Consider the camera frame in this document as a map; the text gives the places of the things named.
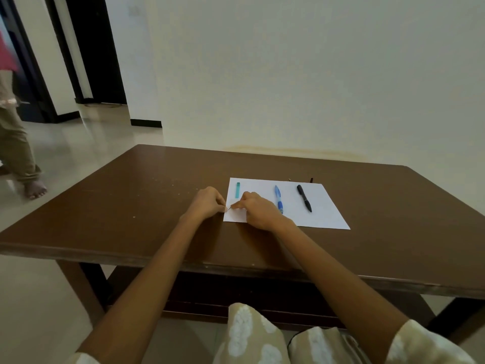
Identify person's beige right sleeve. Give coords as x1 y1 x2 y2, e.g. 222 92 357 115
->
384 319 476 364

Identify person's beige left sleeve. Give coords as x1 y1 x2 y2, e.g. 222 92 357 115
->
64 352 101 364

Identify person's right hand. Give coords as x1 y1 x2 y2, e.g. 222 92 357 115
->
230 191 295 234

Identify person's left hand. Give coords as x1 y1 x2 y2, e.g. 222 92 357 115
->
184 186 227 221

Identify person's left forearm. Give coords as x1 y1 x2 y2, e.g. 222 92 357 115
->
74 213 207 364

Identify black pen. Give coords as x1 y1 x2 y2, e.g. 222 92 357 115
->
297 184 313 213

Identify black door frame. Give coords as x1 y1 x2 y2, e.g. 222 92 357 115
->
43 0 128 106
0 0 81 124

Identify person's right forearm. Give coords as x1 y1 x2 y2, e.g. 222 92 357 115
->
271 219 411 364

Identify person's beige sleeve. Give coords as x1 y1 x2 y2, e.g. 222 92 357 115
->
384 319 476 364
64 352 101 364

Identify person's beige patterned trousers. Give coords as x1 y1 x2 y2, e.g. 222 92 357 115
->
213 302 373 364

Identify brown wooden table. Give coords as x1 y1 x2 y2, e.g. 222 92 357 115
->
0 144 485 345

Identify white paper sheet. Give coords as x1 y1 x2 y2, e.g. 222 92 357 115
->
223 177 351 230

